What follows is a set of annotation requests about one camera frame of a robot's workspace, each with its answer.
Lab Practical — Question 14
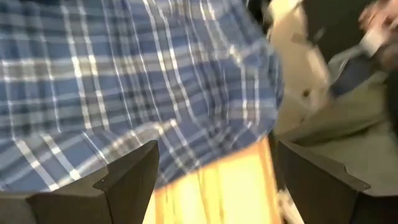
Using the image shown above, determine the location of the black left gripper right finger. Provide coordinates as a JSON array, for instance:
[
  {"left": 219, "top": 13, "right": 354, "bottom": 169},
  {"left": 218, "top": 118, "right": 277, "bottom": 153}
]
[{"left": 276, "top": 140, "right": 398, "bottom": 224}]

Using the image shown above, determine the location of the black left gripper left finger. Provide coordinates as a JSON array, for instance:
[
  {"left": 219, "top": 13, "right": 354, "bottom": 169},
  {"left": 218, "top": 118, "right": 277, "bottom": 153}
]
[{"left": 0, "top": 140, "right": 160, "bottom": 224}]

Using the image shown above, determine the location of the dark garment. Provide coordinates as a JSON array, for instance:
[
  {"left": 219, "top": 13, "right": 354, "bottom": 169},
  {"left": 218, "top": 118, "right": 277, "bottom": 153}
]
[{"left": 0, "top": 0, "right": 284, "bottom": 192}]

